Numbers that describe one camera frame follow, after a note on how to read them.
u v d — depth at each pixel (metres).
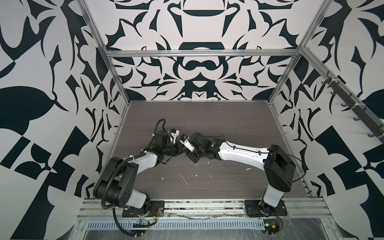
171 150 0.77
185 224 0.87
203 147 0.64
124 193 0.43
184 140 0.74
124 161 0.47
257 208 0.74
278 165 0.49
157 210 0.73
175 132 0.84
